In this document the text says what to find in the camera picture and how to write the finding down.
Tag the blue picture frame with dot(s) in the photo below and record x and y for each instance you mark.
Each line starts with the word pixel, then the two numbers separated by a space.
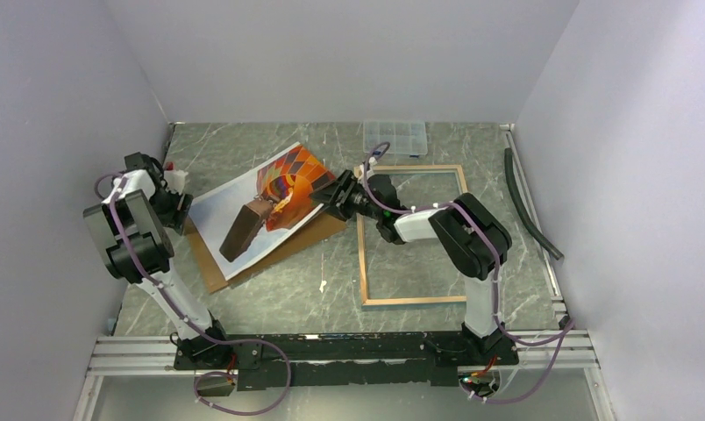
pixel 418 273

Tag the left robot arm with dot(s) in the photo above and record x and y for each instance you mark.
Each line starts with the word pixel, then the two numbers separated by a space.
pixel 129 229

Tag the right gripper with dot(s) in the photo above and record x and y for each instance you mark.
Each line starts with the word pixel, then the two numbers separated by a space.
pixel 331 193

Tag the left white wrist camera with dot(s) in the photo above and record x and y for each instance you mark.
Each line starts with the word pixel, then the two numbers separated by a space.
pixel 176 179

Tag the aluminium rail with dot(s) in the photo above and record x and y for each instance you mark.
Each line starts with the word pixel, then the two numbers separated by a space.
pixel 156 355

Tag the hot air balloon photo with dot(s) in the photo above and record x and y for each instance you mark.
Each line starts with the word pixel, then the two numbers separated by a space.
pixel 242 221

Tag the brown backing board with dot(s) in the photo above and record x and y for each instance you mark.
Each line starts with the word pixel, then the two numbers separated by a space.
pixel 317 230

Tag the clear plastic organizer box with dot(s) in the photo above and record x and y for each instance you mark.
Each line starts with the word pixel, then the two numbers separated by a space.
pixel 404 137

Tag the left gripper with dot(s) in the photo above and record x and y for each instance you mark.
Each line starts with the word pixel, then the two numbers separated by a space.
pixel 175 218

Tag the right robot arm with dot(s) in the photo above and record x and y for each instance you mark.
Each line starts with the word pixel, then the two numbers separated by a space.
pixel 476 243

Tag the black base bar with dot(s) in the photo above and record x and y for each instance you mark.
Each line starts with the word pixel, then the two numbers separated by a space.
pixel 260 362

